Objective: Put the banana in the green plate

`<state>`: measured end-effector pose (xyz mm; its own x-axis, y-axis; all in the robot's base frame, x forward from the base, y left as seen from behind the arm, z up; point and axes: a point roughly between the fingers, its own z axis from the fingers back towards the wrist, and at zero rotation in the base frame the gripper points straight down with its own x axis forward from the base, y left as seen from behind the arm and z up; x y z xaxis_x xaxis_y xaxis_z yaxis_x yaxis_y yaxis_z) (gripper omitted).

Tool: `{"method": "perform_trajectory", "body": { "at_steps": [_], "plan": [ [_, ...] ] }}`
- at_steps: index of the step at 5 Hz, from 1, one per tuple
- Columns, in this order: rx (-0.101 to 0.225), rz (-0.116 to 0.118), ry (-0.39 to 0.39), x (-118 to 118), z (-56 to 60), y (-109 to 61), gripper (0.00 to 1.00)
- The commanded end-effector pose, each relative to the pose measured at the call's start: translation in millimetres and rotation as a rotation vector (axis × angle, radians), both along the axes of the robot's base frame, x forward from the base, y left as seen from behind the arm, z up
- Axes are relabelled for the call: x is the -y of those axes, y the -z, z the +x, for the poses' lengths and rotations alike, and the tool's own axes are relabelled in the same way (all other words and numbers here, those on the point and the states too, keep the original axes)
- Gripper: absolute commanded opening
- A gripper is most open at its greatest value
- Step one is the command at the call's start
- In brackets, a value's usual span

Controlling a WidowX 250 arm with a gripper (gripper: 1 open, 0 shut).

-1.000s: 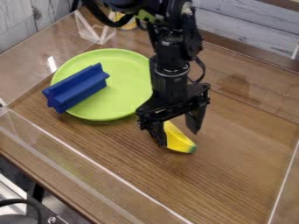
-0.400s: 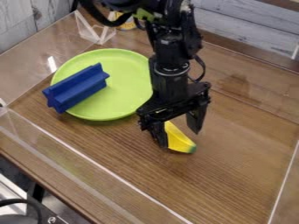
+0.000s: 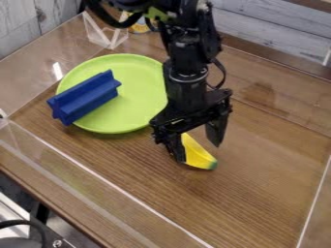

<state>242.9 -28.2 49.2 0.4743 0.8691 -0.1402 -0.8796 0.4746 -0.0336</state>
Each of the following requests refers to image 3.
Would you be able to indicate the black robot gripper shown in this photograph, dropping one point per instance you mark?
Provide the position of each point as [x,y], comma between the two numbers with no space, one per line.
[195,104]

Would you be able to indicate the yellow toy banana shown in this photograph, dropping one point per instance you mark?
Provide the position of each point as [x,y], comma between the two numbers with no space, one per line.
[198,157]

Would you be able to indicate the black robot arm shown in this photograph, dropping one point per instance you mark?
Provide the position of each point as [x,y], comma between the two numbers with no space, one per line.
[183,22]

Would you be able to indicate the green plastic plate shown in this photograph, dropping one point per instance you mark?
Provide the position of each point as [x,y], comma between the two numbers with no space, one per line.
[141,98]

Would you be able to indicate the blue plastic block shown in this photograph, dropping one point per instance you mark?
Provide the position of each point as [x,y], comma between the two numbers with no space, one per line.
[85,97]

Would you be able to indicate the clear acrylic corner bracket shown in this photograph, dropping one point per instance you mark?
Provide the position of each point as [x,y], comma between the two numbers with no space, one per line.
[103,36]

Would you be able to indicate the clear acrylic front wall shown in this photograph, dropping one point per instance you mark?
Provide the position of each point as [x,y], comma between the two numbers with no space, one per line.
[95,205]

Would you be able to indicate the black metal mount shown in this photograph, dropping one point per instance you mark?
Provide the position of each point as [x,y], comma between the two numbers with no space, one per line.
[54,240]

